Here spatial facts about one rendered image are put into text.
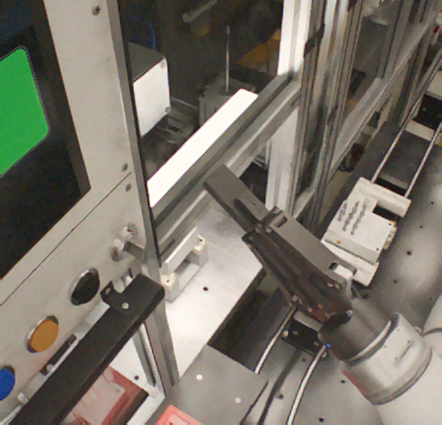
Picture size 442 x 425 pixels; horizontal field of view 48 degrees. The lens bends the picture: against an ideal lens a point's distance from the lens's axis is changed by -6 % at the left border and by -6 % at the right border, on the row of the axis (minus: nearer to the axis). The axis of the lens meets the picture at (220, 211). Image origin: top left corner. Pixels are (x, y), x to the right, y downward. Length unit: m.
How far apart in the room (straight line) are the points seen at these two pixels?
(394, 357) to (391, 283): 0.88
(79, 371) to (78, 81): 0.28
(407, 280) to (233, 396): 0.65
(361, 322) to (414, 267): 0.94
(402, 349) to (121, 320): 0.28
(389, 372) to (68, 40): 0.42
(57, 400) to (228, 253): 0.68
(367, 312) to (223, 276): 0.59
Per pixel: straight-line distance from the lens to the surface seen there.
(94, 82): 0.39
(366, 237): 1.16
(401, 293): 1.40
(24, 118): 0.31
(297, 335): 1.22
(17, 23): 0.29
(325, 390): 1.24
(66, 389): 0.51
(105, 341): 0.52
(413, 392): 0.56
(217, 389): 0.98
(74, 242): 0.45
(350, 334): 0.53
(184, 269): 1.09
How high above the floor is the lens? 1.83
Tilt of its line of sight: 51 degrees down
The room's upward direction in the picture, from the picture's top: straight up
